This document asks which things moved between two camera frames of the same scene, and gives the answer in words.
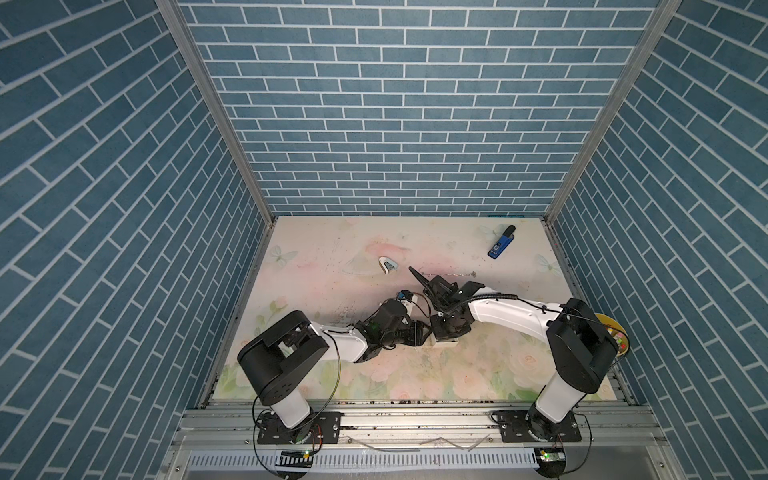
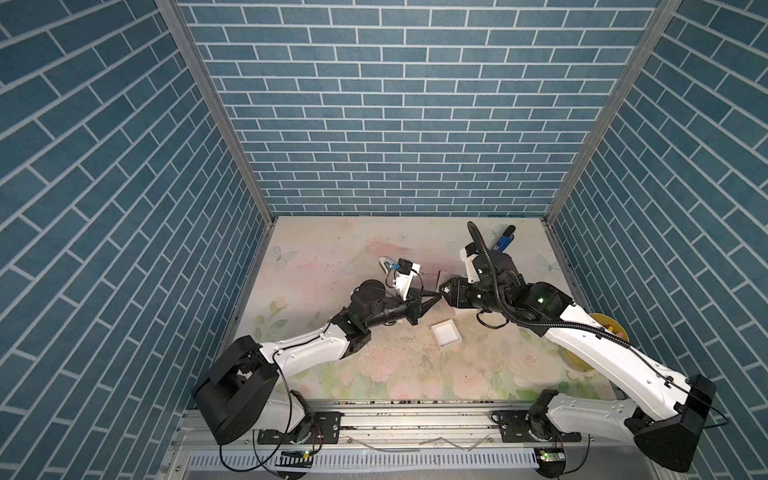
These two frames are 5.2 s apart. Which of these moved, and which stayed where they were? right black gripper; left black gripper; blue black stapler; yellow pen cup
Moved: right black gripper; left black gripper
Stayed: yellow pen cup; blue black stapler
